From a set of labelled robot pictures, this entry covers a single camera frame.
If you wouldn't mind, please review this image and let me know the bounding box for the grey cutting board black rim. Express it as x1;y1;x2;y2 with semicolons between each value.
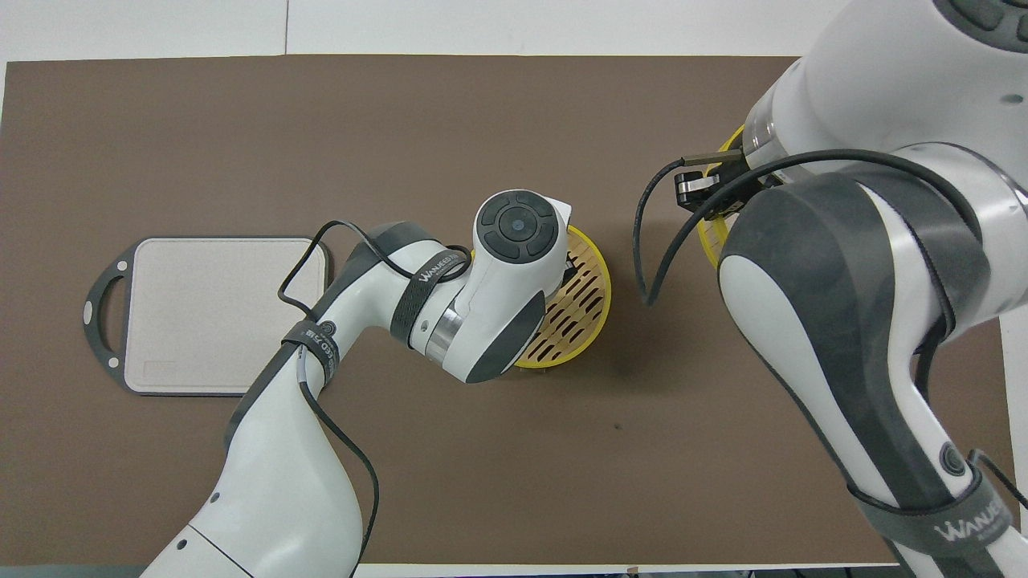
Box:
83;235;335;398

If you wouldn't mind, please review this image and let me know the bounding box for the yellow bamboo steamer tier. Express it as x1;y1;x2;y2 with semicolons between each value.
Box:
514;225;613;371
696;124;753;271

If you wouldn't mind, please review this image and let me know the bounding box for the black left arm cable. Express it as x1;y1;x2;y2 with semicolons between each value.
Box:
278;220;475;578

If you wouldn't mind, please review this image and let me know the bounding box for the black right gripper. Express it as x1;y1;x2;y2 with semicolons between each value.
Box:
673;153;777;222

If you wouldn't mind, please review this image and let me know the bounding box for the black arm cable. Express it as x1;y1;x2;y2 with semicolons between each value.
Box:
278;220;475;578
633;149;1028;511

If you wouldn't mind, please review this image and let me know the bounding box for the brown table mat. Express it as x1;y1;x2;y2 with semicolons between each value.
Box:
0;55;1010;568

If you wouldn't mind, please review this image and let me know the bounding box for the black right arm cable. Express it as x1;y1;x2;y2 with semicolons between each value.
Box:
633;149;1028;511

